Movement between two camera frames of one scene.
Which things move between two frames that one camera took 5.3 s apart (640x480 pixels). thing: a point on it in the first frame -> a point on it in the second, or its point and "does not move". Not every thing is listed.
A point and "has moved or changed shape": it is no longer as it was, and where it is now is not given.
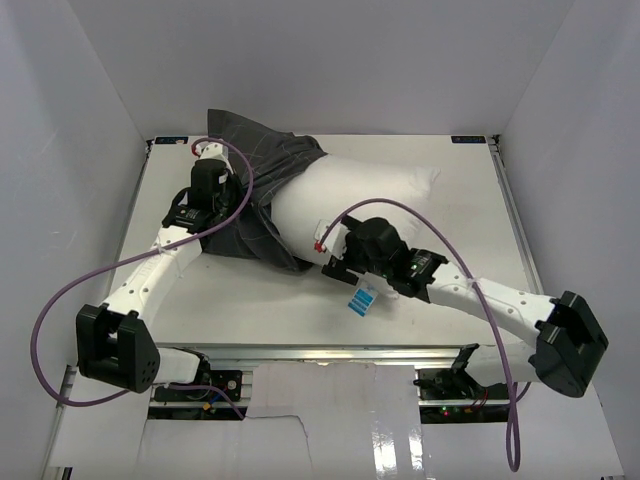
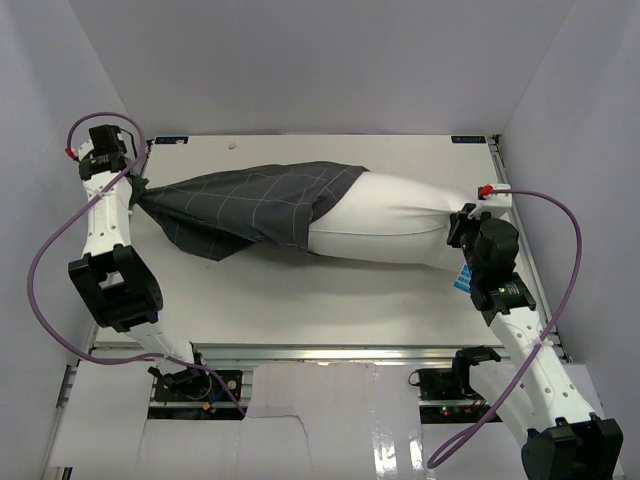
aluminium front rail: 340,353 does not move
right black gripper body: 355,259 -> 465,234
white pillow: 327,187 has moved or changed shape
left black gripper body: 229,203 -> 136,184
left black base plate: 215,386 does not move
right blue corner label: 469,139 does not move
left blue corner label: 172,140 does not move
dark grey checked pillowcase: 272,154 -> 215,213
